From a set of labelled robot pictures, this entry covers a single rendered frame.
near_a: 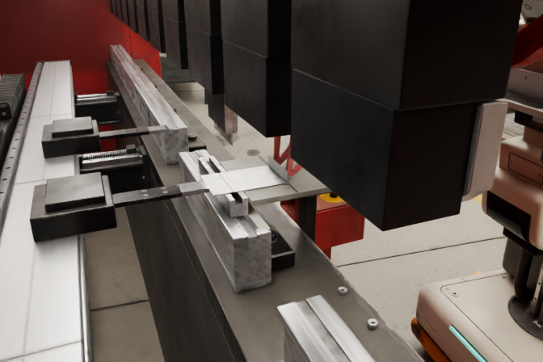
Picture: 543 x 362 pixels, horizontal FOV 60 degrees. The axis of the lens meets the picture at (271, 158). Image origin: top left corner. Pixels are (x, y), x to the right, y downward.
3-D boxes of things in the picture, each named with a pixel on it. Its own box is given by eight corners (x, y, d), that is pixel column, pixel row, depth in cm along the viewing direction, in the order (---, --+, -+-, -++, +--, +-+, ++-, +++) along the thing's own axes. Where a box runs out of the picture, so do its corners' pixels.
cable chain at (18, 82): (12, 119, 115) (9, 103, 113) (-15, 121, 113) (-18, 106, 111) (26, 84, 153) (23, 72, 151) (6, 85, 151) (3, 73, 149)
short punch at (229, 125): (237, 145, 74) (236, 85, 70) (225, 146, 73) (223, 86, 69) (220, 127, 82) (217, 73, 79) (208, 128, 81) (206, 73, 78)
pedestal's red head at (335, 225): (364, 239, 127) (368, 178, 121) (312, 252, 121) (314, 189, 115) (326, 208, 145) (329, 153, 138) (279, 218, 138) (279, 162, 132)
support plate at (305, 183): (392, 180, 83) (393, 175, 82) (251, 206, 74) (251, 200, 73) (340, 148, 98) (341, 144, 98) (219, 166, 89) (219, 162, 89)
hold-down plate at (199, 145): (207, 155, 127) (206, 145, 126) (187, 157, 125) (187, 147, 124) (183, 124, 153) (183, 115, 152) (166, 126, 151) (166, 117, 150)
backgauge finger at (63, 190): (216, 210, 74) (216, 181, 72) (34, 243, 64) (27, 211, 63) (198, 181, 84) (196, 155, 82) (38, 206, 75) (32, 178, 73)
